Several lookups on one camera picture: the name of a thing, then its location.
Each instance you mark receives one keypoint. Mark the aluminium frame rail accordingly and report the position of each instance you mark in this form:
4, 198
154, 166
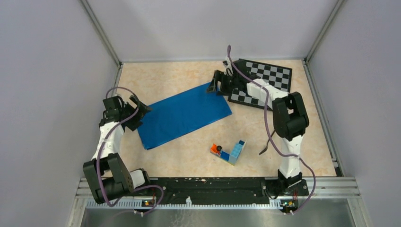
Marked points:
325, 189

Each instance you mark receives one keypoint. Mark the blue cloth napkin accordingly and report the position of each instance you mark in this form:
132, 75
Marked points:
181, 114

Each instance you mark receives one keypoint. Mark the colourful toy brick assembly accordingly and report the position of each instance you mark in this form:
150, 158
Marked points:
232, 156

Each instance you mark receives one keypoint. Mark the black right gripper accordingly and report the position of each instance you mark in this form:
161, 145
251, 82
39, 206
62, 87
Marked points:
219, 76

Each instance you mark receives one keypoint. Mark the black white checkerboard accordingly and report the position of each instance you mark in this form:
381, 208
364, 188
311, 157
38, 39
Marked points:
277, 76

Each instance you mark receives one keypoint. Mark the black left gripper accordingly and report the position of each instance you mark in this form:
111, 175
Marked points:
143, 109

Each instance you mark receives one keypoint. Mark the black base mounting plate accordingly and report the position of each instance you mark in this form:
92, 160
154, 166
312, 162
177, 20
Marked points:
220, 190

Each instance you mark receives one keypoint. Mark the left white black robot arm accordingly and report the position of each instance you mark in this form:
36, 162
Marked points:
107, 176

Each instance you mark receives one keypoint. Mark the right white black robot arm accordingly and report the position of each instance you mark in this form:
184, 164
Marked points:
290, 118

